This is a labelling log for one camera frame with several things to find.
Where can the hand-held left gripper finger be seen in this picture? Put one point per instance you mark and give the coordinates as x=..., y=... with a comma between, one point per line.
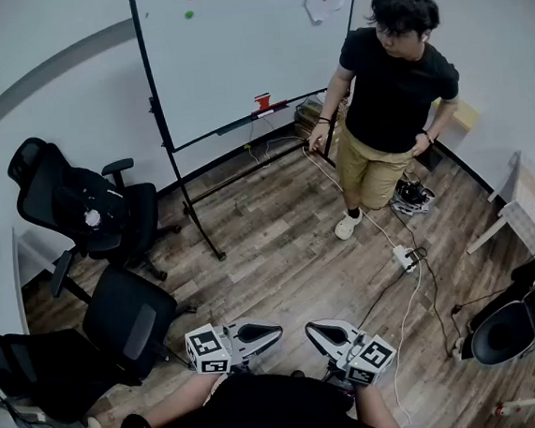
x=261, y=345
x=259, y=323

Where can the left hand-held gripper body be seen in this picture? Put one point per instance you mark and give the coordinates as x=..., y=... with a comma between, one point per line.
x=207, y=350

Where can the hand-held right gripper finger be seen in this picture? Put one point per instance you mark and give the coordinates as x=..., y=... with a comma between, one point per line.
x=324, y=344
x=342, y=327

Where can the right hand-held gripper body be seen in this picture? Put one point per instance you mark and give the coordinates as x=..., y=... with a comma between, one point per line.
x=371, y=358

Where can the person's left forearm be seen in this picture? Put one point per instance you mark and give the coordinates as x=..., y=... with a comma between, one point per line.
x=187, y=404

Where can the person's right forearm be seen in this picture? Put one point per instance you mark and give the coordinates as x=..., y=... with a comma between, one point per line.
x=378, y=414

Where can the large white whiteboard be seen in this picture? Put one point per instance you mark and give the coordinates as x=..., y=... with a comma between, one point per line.
x=242, y=46

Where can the person in dark shirt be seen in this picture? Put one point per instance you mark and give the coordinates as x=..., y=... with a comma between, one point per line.
x=268, y=420

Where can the black office chair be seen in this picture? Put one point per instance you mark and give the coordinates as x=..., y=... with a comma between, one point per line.
x=39, y=192
x=126, y=311

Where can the white power strip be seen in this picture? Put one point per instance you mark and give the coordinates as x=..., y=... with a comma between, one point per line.
x=404, y=258

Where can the light wooden plank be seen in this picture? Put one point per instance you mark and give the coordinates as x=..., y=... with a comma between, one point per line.
x=530, y=405

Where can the black flat panel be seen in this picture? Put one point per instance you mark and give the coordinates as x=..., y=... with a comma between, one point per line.
x=429, y=159

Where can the black backpack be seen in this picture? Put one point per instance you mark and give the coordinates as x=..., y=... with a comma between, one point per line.
x=86, y=193

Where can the white wooden stool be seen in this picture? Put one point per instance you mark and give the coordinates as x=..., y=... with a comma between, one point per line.
x=526, y=211

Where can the stack of cardboard boxes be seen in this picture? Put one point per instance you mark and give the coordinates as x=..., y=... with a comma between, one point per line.
x=310, y=115

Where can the wooden toy board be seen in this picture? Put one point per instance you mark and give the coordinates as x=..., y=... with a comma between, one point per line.
x=465, y=114

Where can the green round magnet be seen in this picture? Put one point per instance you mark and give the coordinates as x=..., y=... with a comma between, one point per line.
x=189, y=14

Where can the crumpled white paper sheet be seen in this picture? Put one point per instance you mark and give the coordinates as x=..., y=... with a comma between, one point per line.
x=318, y=8

